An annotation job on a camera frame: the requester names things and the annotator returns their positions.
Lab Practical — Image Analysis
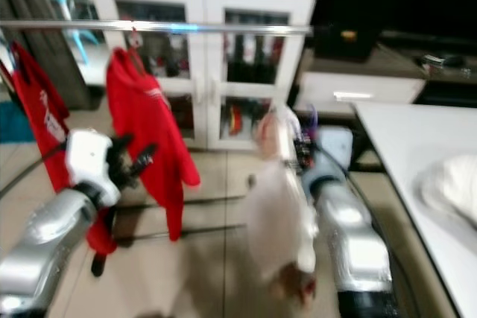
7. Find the white garment with brown parts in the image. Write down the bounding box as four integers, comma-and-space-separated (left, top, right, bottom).
242, 104, 320, 310

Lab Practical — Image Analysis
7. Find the red plastic hanger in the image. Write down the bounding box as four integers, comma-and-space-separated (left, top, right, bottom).
123, 26, 147, 58

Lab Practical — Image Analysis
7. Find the blue hanger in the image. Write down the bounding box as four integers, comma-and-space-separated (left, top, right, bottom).
2, 31, 22, 73

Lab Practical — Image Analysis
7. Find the low white tv cabinet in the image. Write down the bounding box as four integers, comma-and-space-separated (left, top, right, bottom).
294, 72, 426, 107

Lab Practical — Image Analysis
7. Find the red shirt with white print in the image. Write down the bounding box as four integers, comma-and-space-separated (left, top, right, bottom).
10, 42, 80, 194

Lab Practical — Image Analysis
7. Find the light blue mop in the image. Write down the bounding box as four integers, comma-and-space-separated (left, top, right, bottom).
45, 0, 90, 66

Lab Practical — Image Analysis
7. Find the teal rug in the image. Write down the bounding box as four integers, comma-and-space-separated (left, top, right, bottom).
0, 101, 20, 144

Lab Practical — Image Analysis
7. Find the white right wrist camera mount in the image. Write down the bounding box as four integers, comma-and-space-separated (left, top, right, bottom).
309, 126, 356, 185

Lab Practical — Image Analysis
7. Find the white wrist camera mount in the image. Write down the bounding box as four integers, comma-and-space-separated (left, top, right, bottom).
65, 128, 122, 207
309, 126, 356, 185

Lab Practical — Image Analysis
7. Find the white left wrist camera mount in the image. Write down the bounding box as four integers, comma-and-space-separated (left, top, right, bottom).
65, 128, 122, 207

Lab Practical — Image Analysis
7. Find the black clothes rack frame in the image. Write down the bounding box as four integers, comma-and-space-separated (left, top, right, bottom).
88, 195, 260, 279

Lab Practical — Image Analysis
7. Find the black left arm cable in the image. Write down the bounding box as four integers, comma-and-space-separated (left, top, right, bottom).
0, 143, 75, 186

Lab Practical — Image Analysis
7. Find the chrome clothes rail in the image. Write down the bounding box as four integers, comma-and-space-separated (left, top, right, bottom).
0, 20, 312, 36

